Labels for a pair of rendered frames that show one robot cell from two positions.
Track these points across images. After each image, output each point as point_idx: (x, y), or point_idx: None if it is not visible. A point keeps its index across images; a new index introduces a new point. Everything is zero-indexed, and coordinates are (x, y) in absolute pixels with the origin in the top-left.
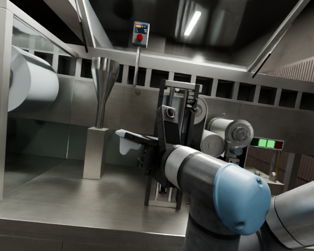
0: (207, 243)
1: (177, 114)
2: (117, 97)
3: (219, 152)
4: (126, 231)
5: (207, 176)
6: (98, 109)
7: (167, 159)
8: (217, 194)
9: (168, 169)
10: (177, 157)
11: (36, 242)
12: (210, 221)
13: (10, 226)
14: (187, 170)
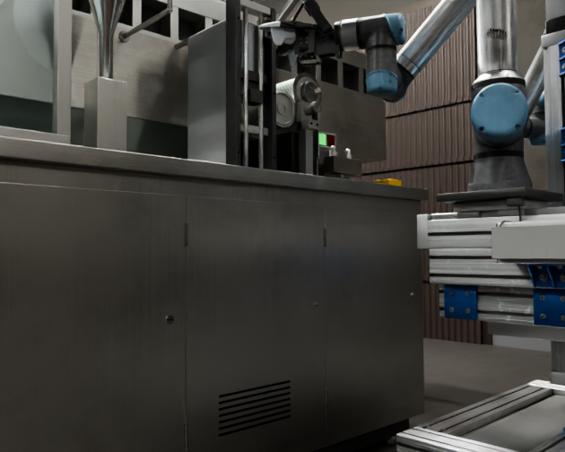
0: (386, 52)
1: (252, 47)
2: (87, 41)
3: (290, 119)
4: (257, 169)
5: (379, 18)
6: (107, 46)
7: (342, 25)
8: (388, 21)
9: (345, 30)
10: (350, 21)
11: (149, 198)
12: (386, 39)
13: (128, 162)
14: (363, 21)
